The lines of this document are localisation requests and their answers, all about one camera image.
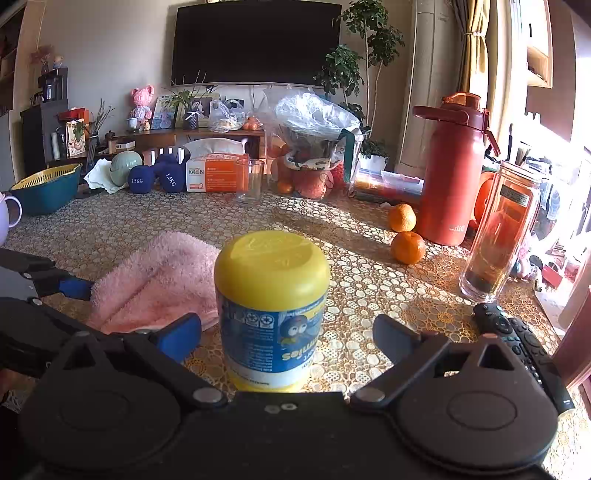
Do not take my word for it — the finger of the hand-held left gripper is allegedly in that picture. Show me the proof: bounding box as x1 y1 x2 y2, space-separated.
0 296 86 379
0 249 95 302

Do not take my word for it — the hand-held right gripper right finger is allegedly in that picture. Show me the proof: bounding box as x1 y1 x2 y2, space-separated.
350 315 548 409

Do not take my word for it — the small plant in dark vase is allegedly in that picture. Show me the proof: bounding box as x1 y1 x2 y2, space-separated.
164 71 218 131

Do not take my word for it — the blue dumbbell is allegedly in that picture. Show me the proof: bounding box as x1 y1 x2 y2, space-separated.
128 161 160 193
154 154 190 193

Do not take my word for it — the orange round object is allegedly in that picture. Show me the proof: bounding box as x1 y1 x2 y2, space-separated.
473 171 499 227

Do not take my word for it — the teal basin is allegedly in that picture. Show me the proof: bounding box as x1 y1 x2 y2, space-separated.
10 172 83 216

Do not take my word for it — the white slatted rack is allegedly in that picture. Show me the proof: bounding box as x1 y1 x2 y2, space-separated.
148 147 185 166

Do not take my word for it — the clear plastic bag of food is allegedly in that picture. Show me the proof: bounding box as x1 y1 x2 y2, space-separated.
209 98 245 134

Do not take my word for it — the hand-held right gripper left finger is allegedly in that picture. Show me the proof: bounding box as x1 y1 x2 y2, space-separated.
51 313 228 409

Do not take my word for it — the tangerine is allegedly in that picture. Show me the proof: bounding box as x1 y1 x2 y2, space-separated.
390 231 426 265
387 203 417 233

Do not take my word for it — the vase of dried twigs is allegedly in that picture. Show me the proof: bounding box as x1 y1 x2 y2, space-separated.
88 99 115 139

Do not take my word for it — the small figurine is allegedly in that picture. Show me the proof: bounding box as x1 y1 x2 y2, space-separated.
32 44 65 75

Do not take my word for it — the cartoon gift bag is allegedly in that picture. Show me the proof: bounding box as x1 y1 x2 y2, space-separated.
65 119 88 158

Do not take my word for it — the small black remote control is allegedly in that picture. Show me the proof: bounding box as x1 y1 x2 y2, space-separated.
472 302 515 340

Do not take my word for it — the yellow colander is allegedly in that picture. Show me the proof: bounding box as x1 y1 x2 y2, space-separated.
10 164 80 191

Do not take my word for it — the white standing air conditioner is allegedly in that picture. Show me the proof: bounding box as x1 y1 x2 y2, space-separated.
396 0 476 178

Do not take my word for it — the yellow curtain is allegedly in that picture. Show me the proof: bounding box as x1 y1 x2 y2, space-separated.
455 0 490 112

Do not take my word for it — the photo frame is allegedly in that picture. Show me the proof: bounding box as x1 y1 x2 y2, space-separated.
151 96 178 130

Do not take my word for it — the pink bear doll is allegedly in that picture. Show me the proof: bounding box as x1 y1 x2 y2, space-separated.
129 84 155 131

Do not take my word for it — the pink fluffy towel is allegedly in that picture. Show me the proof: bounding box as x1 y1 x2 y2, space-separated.
87 232 222 334

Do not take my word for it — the black television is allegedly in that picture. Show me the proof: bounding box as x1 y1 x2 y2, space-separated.
171 4 342 88

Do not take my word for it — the pale green round container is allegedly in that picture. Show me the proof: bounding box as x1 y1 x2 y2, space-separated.
110 151 143 187

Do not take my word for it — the fruit basket in plastic bag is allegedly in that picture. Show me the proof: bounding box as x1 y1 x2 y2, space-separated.
265 90 365 201

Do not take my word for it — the wooden television cabinet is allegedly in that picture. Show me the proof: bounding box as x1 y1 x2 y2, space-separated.
46 128 269 176

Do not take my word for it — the lilac mug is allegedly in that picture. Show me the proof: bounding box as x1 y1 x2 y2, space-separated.
0 191 23 245

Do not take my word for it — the orange and white tissue pack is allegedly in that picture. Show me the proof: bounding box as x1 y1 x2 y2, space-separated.
184 138 250 193

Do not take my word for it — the red thermos bottle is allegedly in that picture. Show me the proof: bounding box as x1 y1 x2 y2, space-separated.
412 92 501 246

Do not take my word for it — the clear drinking glass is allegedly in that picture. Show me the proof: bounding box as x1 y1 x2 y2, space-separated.
235 159 265 205

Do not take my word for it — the yellow-lidded blue label bottle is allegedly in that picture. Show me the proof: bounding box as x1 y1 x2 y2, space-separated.
213 231 332 393

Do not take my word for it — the long black remote control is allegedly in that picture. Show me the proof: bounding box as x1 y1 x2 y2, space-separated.
507 318 575 415

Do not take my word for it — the potted green tree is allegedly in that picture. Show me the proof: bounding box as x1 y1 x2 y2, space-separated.
314 0 406 174

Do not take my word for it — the clear glass tea bottle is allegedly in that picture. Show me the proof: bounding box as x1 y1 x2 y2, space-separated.
459 161 542 303

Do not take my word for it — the black cabinet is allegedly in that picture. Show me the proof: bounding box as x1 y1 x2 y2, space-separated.
19 99 70 174

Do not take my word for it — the white cloth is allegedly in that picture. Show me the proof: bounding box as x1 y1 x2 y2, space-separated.
84 159 122 193

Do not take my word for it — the black coffee machine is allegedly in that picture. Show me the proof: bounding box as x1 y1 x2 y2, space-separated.
38 68 69 103

